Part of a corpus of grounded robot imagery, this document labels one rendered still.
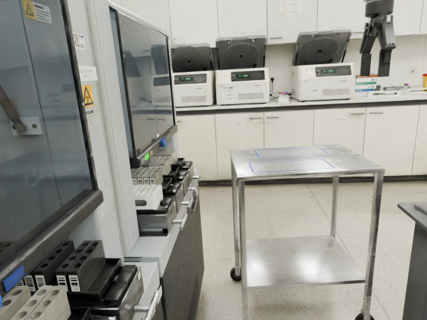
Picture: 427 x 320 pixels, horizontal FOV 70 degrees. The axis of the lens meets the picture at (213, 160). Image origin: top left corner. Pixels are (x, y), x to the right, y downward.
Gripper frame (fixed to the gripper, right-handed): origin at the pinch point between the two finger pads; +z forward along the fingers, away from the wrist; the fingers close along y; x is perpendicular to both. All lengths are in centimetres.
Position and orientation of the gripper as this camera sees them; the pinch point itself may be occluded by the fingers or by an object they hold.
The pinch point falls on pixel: (373, 72)
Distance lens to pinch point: 111.6
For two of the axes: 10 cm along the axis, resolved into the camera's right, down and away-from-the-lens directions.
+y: 0.8, -2.7, 9.6
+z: 0.5, 9.6, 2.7
